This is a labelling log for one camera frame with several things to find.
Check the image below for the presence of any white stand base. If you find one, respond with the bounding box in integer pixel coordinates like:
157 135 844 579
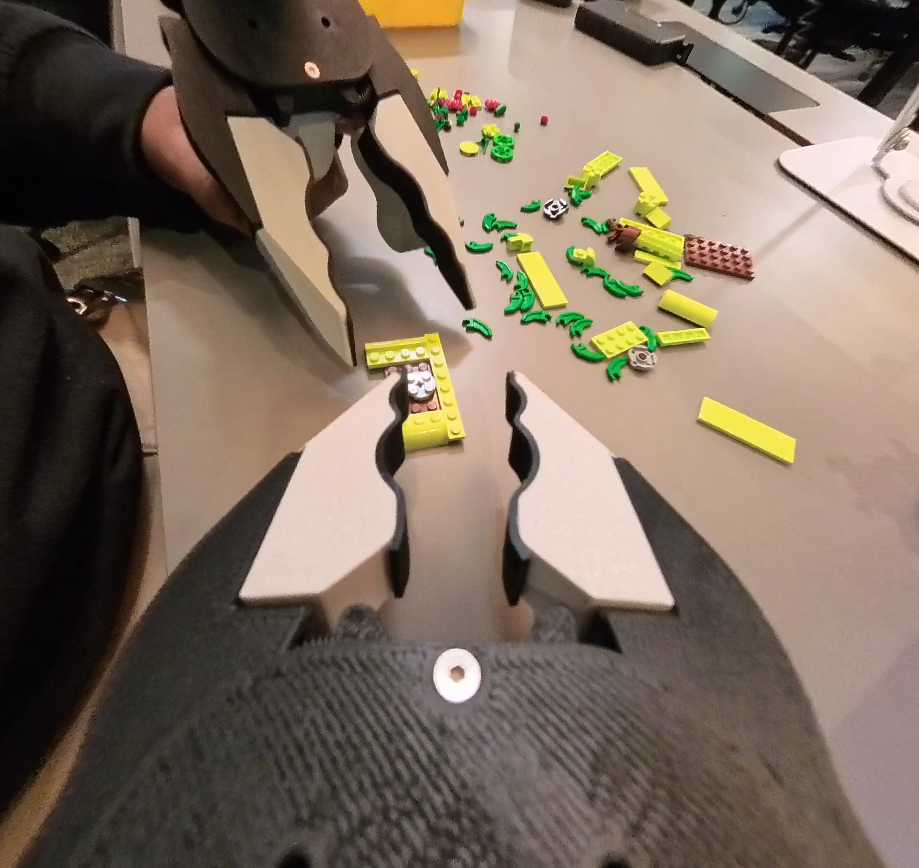
779 137 919 262

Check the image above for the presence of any person's black clothing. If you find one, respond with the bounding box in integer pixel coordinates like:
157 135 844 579
0 225 148 819

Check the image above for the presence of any large brown studded plate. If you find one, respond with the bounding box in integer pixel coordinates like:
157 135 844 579
682 235 756 282

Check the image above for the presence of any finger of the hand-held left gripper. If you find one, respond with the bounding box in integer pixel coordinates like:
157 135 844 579
226 115 359 368
350 91 477 311

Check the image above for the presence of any stack of lime bricks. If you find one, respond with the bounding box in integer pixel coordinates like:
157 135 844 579
619 218 684 271

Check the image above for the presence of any lime two-by-four plate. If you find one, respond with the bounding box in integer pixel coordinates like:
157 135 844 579
590 321 652 361

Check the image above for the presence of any person's left hand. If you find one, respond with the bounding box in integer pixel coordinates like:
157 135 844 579
140 84 256 237

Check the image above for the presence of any flat black box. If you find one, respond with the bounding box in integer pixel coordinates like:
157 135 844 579
574 0 694 66

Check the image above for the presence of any person's left forearm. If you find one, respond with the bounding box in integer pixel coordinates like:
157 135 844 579
0 0 175 231

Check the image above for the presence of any long lime flat tile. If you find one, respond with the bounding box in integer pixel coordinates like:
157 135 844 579
517 252 568 310
696 396 798 465

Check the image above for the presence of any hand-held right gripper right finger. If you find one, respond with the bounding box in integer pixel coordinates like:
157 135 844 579
503 371 676 633

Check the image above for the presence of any large lime half-round brick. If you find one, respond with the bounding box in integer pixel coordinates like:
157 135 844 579
658 289 719 329

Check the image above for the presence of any pile of small flower pieces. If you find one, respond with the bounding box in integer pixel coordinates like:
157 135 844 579
427 85 554 165

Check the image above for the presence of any brown and lime brick assembly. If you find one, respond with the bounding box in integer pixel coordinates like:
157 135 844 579
365 333 468 454

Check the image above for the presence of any scatter of green leaf pieces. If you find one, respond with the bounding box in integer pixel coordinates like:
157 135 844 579
424 196 696 383

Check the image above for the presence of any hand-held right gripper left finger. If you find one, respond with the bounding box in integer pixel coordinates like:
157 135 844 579
238 374 412 628

